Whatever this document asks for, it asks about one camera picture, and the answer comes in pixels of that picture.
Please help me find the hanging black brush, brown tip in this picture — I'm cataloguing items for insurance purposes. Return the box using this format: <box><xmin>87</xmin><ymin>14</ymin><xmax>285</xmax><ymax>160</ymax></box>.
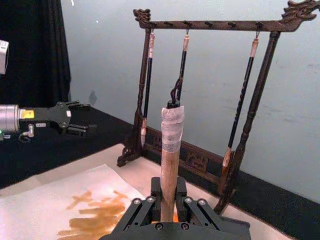
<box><xmin>220</xmin><ymin>37</ymin><xmax>261</xmax><ymax>177</ymax></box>

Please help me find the black table cloth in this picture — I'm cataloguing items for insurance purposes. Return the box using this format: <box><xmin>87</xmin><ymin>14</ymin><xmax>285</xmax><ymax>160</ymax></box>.
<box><xmin>0</xmin><ymin>106</ymin><xmax>320</xmax><ymax>240</ymax></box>

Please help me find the white paper with brown strokes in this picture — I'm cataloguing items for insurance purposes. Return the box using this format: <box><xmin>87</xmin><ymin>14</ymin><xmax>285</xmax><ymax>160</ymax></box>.
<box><xmin>0</xmin><ymin>163</ymin><xmax>149</xmax><ymax>240</ymax></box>

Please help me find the hanging black brush, white tip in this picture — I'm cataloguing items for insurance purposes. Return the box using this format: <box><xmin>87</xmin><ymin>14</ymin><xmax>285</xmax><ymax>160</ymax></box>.
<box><xmin>140</xmin><ymin>31</ymin><xmax>156</xmax><ymax>149</ymax></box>

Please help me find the dark cable with silver plug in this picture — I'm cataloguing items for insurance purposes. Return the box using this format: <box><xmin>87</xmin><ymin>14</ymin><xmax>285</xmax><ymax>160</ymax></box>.
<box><xmin>18</xmin><ymin>123</ymin><xmax>36</xmax><ymax>144</ymax></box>

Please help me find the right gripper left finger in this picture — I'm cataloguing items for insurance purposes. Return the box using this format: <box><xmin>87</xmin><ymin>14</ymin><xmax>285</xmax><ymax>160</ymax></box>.
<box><xmin>116</xmin><ymin>176</ymin><xmax>163</xmax><ymax>231</ymax></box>

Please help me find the wooden brush with white tape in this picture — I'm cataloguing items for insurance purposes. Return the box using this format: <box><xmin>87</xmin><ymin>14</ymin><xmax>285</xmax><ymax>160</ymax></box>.
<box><xmin>159</xmin><ymin>78</ymin><xmax>186</xmax><ymax>223</ymax></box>

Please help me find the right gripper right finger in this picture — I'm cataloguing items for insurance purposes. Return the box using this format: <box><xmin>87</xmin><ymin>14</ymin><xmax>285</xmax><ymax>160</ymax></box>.
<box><xmin>175</xmin><ymin>176</ymin><xmax>222</xmax><ymax>231</ymax></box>

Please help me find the black curtain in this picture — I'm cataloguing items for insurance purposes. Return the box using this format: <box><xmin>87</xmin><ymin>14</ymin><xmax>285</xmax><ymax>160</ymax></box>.
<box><xmin>0</xmin><ymin>0</ymin><xmax>73</xmax><ymax>109</ymax></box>

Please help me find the dark carved wooden brush rack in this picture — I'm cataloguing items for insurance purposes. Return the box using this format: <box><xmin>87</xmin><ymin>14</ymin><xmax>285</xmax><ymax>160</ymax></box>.
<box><xmin>116</xmin><ymin>0</ymin><xmax>320</xmax><ymax>216</ymax></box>

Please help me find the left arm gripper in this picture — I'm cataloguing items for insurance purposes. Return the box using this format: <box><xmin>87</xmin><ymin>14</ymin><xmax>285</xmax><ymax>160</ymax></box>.
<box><xmin>18</xmin><ymin>100</ymin><xmax>98</xmax><ymax>138</ymax></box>

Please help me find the hanging black brush, cream cap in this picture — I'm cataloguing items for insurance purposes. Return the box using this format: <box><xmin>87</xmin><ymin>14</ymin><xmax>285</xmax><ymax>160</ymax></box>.
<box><xmin>174</xmin><ymin>29</ymin><xmax>191</xmax><ymax>102</ymax></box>

